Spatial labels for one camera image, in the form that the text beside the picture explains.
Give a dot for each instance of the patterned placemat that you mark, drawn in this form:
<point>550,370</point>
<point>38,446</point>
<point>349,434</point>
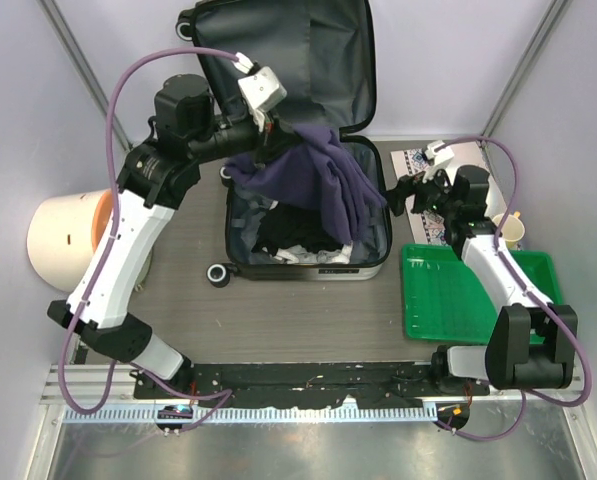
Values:
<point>428,228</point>

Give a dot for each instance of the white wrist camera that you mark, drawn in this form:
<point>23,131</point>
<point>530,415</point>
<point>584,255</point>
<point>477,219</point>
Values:
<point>259,86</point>
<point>438,156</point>

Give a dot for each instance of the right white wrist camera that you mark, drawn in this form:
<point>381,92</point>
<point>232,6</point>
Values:
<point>438,156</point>

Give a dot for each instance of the green plastic tray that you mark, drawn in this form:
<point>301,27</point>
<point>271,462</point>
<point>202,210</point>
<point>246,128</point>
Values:
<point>457,297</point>

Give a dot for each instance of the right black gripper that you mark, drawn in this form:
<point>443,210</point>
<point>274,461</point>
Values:
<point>397,197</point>

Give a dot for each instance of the yellow cup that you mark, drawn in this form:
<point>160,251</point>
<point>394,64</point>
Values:
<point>512,231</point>

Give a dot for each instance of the purple garment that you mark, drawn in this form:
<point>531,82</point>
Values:
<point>318,174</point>

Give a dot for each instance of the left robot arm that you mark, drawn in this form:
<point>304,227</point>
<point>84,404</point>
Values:
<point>152,183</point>

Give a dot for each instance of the black white astronaut suitcase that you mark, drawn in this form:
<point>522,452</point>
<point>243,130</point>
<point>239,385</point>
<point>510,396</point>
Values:
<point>323,53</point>

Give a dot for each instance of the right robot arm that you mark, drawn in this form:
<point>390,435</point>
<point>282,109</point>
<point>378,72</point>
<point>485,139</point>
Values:
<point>530,347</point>

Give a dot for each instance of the white cylindrical bin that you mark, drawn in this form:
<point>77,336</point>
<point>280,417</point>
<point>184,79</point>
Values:
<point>60,250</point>

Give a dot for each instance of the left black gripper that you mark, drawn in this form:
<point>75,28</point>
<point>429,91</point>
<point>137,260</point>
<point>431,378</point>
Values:
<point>273,139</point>

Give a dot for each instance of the grey garment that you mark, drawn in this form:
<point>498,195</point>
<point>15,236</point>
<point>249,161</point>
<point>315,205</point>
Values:
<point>299,255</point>

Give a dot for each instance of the orange swing lid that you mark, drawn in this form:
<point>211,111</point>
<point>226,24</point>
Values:
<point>103,207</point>

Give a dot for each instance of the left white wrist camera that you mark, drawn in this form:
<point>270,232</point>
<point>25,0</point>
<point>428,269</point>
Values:
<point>259,86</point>

